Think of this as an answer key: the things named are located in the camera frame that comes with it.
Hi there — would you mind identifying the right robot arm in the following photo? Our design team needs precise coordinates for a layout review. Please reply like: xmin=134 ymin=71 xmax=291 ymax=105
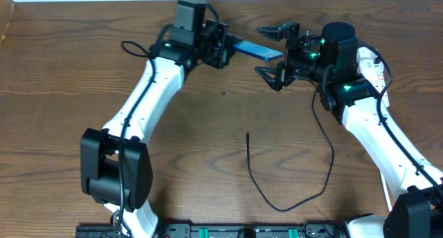
xmin=257 ymin=21 xmax=442 ymax=237

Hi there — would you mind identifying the white USB charger plug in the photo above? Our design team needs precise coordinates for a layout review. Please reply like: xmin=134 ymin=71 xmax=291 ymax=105
xmin=356 ymin=47 xmax=384 ymax=77

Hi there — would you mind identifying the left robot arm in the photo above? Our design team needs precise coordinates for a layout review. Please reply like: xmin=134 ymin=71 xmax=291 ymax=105
xmin=75 ymin=0 xmax=239 ymax=237

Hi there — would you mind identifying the black USB charging cable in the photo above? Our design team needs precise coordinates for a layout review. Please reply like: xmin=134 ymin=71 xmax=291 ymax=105
xmin=246 ymin=78 xmax=336 ymax=213

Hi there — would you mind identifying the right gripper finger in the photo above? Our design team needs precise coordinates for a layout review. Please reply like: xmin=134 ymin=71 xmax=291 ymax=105
xmin=256 ymin=22 xmax=300 ymax=42
xmin=255 ymin=66 xmax=284 ymax=91

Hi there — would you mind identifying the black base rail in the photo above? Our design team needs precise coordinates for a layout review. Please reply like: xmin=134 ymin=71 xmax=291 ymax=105
xmin=74 ymin=222 xmax=349 ymax=238

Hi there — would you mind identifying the white power strip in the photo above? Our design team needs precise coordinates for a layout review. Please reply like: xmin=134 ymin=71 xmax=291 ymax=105
xmin=358 ymin=59 xmax=386 ymax=93

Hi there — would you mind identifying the smartphone with blue screen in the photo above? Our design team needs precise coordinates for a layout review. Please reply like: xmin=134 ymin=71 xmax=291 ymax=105
xmin=233 ymin=41 xmax=283 ymax=62

